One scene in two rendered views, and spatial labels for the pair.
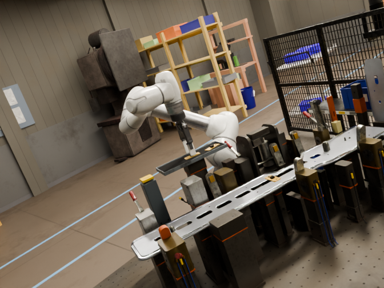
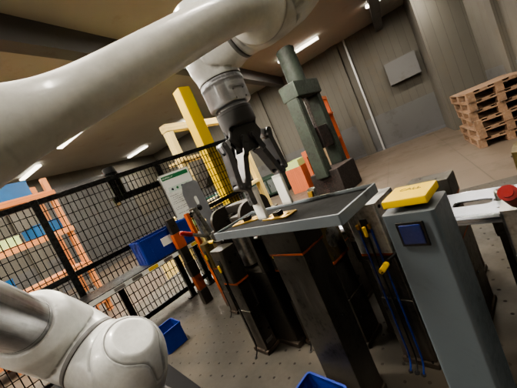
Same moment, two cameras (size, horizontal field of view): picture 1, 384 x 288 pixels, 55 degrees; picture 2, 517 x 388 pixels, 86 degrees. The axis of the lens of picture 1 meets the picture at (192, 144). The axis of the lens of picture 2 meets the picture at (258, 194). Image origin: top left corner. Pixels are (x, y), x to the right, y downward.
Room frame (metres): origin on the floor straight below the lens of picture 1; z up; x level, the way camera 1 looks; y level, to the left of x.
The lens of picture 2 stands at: (2.07, 0.56, 1.28)
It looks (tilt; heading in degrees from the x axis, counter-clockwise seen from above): 6 degrees down; 249
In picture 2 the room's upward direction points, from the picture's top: 24 degrees counter-clockwise
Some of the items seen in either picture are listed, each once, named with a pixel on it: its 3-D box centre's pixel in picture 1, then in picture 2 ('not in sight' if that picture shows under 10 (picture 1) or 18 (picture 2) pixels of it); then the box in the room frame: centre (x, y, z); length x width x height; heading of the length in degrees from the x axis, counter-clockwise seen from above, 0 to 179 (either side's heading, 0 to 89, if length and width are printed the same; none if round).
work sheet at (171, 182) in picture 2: not in sight; (182, 192); (1.84, -1.30, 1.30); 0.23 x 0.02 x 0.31; 19
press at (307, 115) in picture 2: not in sight; (313, 122); (-1.59, -4.29, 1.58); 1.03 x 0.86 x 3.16; 40
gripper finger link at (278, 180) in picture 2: (191, 148); (282, 188); (1.80, 0.01, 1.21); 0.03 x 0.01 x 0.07; 105
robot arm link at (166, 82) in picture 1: (165, 87); (208, 41); (1.83, 0.03, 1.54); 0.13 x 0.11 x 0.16; 126
